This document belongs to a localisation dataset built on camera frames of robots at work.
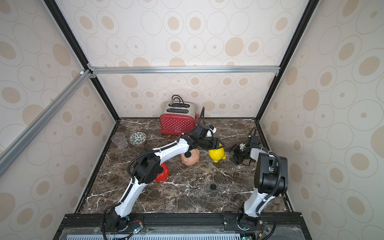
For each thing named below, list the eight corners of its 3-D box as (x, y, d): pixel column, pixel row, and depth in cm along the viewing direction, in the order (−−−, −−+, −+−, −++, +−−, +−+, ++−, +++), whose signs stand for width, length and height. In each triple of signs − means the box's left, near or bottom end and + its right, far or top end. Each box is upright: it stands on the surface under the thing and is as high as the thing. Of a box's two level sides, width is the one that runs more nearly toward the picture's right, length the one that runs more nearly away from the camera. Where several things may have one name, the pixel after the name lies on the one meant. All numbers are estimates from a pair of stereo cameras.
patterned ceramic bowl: (129, 146, 105) (127, 142, 102) (133, 134, 111) (131, 131, 108) (145, 146, 105) (144, 142, 102) (148, 134, 111) (147, 131, 108)
